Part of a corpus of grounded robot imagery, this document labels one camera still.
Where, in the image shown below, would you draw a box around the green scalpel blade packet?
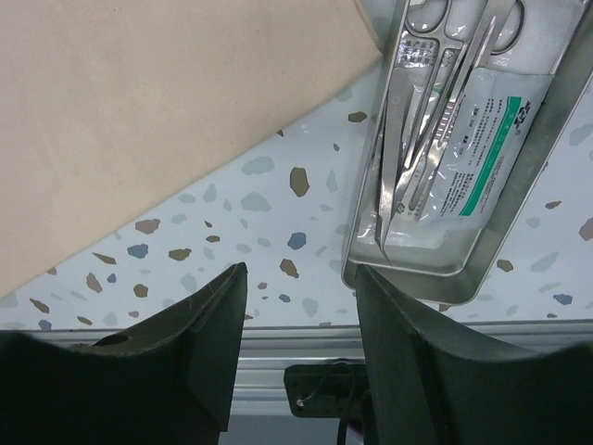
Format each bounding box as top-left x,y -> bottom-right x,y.
409,68 -> 553,230

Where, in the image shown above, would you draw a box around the small steel scissors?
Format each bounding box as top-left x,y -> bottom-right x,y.
403,1 -> 464,170

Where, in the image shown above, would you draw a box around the aluminium rail frame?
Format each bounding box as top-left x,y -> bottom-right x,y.
0,319 -> 593,445

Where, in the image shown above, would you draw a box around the clear suture packet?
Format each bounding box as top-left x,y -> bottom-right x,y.
372,1 -> 574,248

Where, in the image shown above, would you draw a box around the steel hemostat forceps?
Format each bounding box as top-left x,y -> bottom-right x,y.
403,1 -> 516,176

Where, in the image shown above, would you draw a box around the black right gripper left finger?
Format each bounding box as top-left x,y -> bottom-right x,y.
1,263 -> 247,444

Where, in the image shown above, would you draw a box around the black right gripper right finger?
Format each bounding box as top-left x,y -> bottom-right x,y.
355,265 -> 592,444

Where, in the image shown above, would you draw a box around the metal instrument tray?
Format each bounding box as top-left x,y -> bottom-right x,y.
341,1 -> 592,305

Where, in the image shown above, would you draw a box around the beige cloth drape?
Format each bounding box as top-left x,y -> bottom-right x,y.
1,1 -> 381,294

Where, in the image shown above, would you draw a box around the curved steel tweezers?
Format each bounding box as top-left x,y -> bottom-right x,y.
375,68 -> 414,264

